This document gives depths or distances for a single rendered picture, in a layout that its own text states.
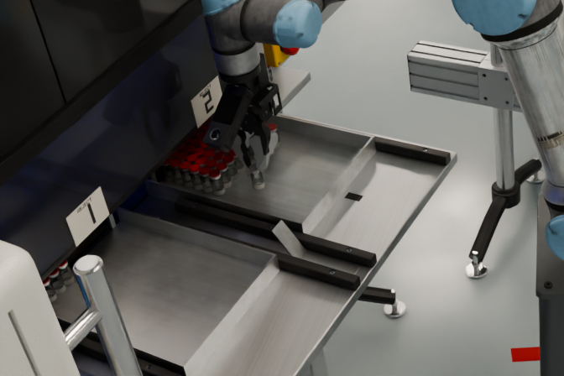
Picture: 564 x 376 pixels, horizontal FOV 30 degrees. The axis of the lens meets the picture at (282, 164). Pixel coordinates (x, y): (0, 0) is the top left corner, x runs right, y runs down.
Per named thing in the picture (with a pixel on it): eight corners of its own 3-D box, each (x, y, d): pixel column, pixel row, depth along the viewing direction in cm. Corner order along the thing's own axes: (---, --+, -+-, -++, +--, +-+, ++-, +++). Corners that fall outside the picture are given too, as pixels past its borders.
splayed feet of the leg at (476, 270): (458, 275, 290) (455, 237, 281) (526, 169, 321) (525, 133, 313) (485, 283, 286) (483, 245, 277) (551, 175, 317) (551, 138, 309)
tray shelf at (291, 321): (7, 346, 171) (3, 338, 170) (241, 111, 215) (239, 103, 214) (250, 448, 147) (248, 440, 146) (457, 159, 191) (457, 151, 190)
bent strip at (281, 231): (277, 257, 175) (271, 230, 171) (286, 245, 177) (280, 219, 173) (351, 279, 168) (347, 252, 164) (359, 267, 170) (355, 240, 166)
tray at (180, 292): (23, 317, 173) (17, 302, 171) (121, 221, 189) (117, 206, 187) (188, 383, 156) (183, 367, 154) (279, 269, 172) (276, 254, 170)
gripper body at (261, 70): (284, 112, 185) (273, 54, 178) (258, 139, 180) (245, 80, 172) (248, 104, 189) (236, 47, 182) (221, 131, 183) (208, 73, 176)
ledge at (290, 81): (223, 100, 219) (221, 92, 218) (256, 68, 227) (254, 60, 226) (279, 112, 212) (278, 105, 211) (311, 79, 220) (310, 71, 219)
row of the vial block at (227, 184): (211, 195, 191) (206, 174, 188) (263, 138, 202) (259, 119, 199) (221, 197, 190) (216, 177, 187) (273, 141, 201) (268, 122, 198)
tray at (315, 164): (148, 194, 194) (143, 180, 192) (226, 117, 211) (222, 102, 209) (305, 239, 177) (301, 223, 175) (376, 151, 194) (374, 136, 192)
